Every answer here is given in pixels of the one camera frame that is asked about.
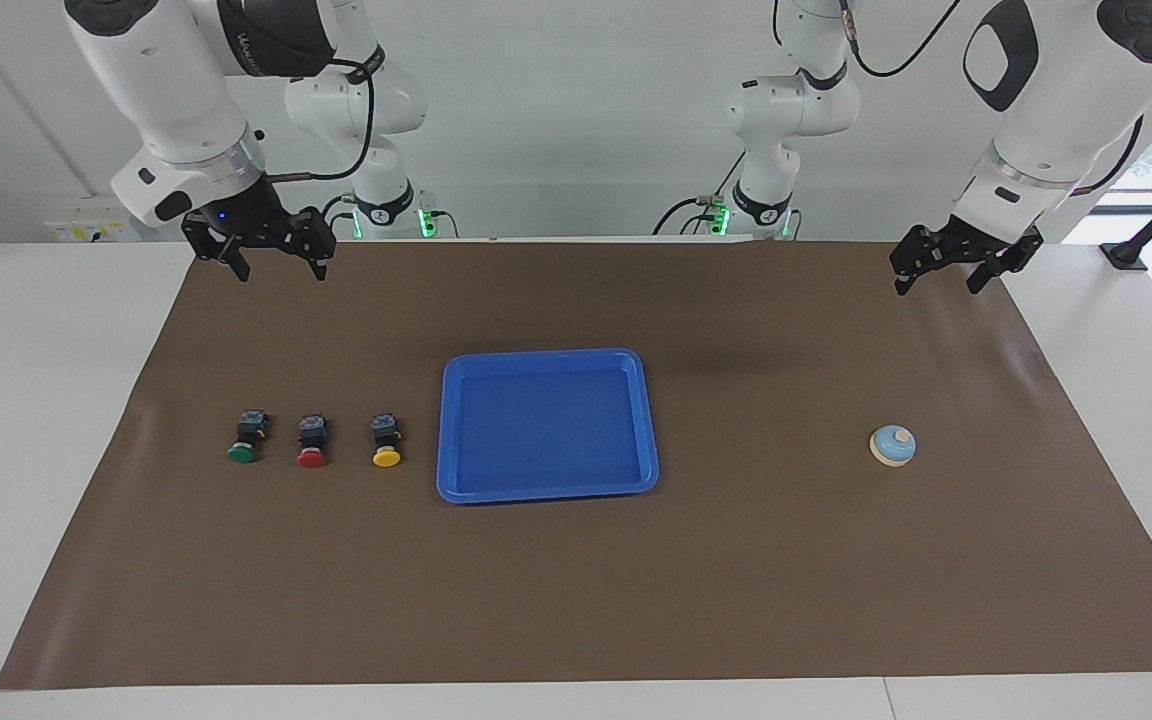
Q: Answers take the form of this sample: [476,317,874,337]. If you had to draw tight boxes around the green push button switch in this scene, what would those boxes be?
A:
[226,408,271,464]

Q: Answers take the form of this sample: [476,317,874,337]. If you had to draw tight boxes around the red push button switch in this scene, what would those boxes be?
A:
[296,413,330,469]

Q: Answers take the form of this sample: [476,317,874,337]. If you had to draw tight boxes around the yellow push button switch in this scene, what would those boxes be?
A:
[371,412,404,469]

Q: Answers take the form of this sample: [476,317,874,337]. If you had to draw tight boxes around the light blue desk bell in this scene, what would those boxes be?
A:
[869,425,918,469]

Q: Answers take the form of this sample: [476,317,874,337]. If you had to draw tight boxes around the blue plastic tray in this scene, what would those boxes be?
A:
[436,347,660,505]

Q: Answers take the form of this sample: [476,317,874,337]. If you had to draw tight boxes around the brown table mat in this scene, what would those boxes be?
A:
[0,238,1152,691]

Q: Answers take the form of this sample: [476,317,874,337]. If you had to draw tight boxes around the black right base cable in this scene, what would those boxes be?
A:
[314,193,357,241]

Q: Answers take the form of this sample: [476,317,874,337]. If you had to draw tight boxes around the black base cable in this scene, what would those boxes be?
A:
[314,193,357,241]
[651,150,747,237]

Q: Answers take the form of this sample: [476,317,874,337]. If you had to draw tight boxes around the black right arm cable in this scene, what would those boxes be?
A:
[266,45,382,183]

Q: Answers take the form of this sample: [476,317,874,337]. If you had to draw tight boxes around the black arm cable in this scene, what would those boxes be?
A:
[266,45,382,183]
[841,0,967,78]

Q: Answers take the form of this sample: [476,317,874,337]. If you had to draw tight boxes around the white wall socket box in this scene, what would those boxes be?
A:
[44,195,142,243]

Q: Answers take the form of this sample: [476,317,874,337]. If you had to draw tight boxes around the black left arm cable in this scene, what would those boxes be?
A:
[841,0,967,78]

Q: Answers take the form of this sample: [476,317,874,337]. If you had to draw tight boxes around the black left base cable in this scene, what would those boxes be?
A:
[651,150,747,237]

